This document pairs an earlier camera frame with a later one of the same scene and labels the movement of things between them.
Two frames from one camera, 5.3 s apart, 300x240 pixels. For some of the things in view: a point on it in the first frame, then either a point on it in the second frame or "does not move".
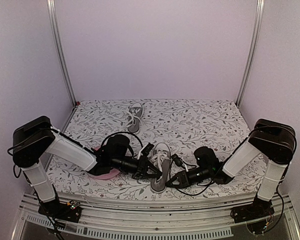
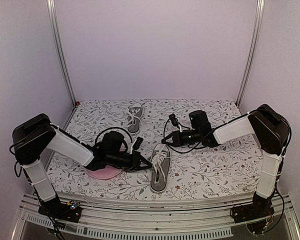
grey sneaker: (161, 158) does not move
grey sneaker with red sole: (133, 116) does not move
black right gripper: (183, 180) -> (177, 141)
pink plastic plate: (112, 173) does not move
